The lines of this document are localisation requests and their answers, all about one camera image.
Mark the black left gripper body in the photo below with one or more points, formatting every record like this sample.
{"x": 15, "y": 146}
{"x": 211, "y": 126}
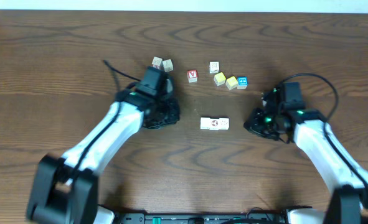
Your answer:
{"x": 164, "y": 113}

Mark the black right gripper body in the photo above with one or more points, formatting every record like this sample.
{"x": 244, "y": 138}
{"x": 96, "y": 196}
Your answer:
{"x": 265, "y": 125}

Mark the white block table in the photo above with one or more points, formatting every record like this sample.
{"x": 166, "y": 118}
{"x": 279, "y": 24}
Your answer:
{"x": 205, "y": 123}

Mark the white block violin picture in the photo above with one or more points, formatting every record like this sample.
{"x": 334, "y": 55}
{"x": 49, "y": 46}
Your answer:
{"x": 214, "y": 124}

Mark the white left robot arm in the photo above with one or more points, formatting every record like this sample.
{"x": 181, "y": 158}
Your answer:
{"x": 65, "y": 189}

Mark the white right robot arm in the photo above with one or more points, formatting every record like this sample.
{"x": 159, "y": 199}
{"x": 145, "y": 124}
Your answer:
{"x": 346, "y": 180}

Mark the red letter V block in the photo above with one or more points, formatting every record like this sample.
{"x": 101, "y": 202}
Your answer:
{"x": 192, "y": 76}

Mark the white block beside red three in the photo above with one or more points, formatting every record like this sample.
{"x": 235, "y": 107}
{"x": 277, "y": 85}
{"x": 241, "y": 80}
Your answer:
{"x": 168, "y": 65}

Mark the white block red number three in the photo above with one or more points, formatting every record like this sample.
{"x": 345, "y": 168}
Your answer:
{"x": 157, "y": 62}

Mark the blue block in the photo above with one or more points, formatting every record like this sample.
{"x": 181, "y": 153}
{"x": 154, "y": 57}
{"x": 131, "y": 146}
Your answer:
{"x": 242, "y": 83}

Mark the yellow block right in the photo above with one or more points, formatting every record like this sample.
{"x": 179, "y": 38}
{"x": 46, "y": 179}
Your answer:
{"x": 231, "y": 83}

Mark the yellow block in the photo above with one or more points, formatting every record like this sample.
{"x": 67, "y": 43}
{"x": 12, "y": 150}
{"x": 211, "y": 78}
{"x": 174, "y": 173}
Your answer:
{"x": 219, "y": 78}
{"x": 231, "y": 83}

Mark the yellow block left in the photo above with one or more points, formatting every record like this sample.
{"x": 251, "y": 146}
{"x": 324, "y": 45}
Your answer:
{"x": 219, "y": 78}

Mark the white block letter B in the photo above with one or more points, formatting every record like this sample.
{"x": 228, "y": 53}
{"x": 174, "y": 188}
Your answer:
{"x": 214, "y": 67}

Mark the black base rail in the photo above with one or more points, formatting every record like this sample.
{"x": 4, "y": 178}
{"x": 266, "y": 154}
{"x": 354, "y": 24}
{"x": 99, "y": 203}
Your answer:
{"x": 159, "y": 218}

